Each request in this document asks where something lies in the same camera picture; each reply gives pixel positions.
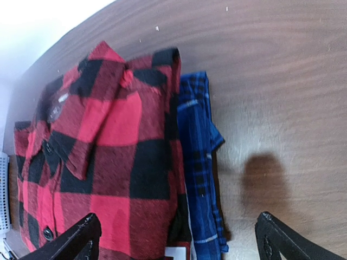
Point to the white plastic laundry basket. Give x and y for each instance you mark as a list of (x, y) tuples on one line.
[(4, 194)]

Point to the blue shirt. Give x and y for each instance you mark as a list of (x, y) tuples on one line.
[(199, 139)]

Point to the red black plaid shirt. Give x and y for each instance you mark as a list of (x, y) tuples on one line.
[(104, 139)]

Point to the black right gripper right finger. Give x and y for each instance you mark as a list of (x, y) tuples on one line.
[(275, 240)]

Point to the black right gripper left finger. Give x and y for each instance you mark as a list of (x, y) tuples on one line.
[(81, 241)]

